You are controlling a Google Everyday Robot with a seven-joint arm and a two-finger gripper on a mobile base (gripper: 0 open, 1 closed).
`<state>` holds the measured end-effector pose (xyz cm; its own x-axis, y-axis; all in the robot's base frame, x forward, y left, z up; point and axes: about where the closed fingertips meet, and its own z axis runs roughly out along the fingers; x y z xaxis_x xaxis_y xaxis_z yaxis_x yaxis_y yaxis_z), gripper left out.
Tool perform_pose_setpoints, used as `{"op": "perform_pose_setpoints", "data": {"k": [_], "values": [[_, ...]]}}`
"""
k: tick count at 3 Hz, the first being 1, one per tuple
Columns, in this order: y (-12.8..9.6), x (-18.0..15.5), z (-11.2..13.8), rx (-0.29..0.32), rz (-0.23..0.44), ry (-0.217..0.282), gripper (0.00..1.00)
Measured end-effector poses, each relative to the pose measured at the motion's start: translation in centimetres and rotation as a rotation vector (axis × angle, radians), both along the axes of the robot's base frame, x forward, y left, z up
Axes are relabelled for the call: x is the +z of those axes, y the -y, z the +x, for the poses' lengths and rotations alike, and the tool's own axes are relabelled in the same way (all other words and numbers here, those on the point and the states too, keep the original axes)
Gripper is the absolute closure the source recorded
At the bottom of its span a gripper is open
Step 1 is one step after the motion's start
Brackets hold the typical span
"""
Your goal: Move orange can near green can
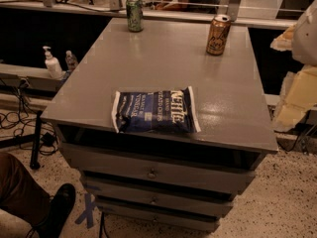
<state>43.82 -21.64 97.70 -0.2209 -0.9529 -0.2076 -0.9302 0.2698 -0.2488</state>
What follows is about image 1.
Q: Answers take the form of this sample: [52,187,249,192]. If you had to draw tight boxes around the white pump lotion bottle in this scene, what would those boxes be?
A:
[43,46,62,79]

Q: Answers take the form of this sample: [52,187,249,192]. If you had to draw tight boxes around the grey drawer cabinet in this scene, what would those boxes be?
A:
[43,18,277,231]

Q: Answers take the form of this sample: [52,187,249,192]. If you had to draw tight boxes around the green soda can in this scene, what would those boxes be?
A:
[126,0,143,32]

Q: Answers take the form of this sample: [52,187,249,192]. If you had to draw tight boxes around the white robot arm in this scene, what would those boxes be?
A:
[270,0,317,132]

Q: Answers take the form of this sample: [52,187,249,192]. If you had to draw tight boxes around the black floor cables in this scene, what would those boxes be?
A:
[0,77,59,157]

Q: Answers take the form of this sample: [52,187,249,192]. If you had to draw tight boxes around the orange soda can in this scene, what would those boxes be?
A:
[206,14,231,56]

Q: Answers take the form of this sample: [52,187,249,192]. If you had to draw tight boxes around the black stand pole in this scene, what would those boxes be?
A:
[30,111,42,170]

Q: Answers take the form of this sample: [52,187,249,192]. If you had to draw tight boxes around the brown trouser leg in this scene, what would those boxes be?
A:
[0,153,50,226]

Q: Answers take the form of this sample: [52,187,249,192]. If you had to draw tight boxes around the black leather shoe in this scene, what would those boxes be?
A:
[34,183,76,238]

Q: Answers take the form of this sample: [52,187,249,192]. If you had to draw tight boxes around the blue kettle chips bag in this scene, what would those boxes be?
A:
[112,86,201,133]

